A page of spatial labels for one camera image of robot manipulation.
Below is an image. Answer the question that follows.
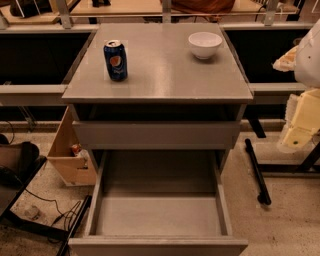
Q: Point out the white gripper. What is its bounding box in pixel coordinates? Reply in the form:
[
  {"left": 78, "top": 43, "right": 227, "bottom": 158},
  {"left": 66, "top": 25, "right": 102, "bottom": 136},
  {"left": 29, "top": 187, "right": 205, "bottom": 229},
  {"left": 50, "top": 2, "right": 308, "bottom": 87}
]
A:
[{"left": 273, "top": 46, "right": 320, "bottom": 153}]

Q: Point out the blue pepsi can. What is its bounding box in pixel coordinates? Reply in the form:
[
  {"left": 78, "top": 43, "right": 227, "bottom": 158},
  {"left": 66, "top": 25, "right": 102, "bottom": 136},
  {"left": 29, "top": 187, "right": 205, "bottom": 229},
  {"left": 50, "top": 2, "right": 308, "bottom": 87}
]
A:
[{"left": 103, "top": 40, "right": 128, "bottom": 82}]

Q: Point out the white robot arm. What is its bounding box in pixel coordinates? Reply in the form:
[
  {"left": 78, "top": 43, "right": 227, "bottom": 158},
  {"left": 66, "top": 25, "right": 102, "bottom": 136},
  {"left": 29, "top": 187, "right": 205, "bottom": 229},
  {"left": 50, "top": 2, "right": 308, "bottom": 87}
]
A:
[{"left": 273, "top": 20, "right": 320, "bottom": 153}]

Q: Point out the grey drawer cabinet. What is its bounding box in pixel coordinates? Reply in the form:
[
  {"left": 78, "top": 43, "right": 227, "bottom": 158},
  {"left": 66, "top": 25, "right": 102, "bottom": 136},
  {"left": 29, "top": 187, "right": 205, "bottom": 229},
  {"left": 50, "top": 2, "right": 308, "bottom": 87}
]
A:
[{"left": 61, "top": 22, "right": 254, "bottom": 256}]

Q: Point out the open grey middle drawer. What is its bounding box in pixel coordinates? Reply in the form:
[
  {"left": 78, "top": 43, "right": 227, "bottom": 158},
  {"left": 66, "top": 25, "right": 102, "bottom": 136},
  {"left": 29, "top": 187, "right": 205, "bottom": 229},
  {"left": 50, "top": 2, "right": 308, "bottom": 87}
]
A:
[{"left": 69, "top": 150, "right": 248, "bottom": 256}]

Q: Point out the closed grey top drawer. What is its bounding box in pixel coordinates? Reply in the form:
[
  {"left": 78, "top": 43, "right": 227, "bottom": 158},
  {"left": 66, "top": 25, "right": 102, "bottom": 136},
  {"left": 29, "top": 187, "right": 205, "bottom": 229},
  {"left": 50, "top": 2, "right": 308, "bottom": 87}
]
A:
[{"left": 73, "top": 121, "right": 240, "bottom": 150}]

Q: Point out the white ceramic bowl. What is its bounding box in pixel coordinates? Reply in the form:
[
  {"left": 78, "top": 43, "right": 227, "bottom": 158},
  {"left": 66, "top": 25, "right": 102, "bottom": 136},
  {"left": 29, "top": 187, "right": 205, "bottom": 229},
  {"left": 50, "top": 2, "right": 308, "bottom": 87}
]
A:
[{"left": 188, "top": 32, "right": 223, "bottom": 59}]

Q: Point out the black bar on floor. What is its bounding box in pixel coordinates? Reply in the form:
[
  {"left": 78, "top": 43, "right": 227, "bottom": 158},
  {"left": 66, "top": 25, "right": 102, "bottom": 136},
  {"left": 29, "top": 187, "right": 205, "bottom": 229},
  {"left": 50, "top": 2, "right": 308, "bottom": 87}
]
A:
[{"left": 245, "top": 139, "right": 271, "bottom": 205}]

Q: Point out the wooden box on floor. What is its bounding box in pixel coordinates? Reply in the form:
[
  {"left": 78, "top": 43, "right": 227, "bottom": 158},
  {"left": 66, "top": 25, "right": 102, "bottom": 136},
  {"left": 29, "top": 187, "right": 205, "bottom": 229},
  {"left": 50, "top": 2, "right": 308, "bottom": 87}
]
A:
[{"left": 47, "top": 108, "right": 96, "bottom": 186}]

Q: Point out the black cable on floor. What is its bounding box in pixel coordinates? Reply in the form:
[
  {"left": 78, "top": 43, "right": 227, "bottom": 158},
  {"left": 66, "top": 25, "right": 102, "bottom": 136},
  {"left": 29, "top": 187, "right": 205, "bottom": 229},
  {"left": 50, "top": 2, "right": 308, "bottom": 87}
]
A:
[{"left": 23, "top": 188, "right": 83, "bottom": 234}]

